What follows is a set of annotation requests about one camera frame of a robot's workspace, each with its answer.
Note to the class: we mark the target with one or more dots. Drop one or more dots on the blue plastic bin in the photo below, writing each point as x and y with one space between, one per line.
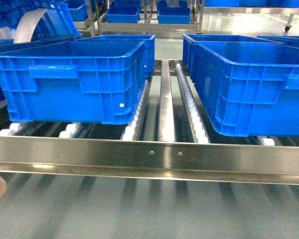
76 81
249 88

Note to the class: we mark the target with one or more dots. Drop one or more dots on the blue plastic bin right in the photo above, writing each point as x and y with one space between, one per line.
249 88

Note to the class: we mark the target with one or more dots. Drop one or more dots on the blue plastic bin left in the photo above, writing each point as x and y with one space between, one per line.
76 81

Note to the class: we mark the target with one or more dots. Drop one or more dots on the stainless steel shelf rack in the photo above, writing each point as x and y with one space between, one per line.
166 160

